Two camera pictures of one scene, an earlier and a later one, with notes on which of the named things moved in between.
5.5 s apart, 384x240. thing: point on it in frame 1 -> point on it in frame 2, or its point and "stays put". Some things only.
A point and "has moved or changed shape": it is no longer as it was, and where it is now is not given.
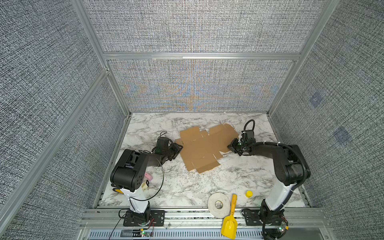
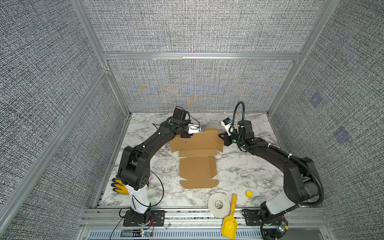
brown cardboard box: (200, 150) has moved or changed shape
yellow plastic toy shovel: (229, 223) stays put
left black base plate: (157, 219) stays put
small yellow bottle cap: (249, 194) stays put
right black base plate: (252, 217) stays put
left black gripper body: (172, 152) -> (184, 128)
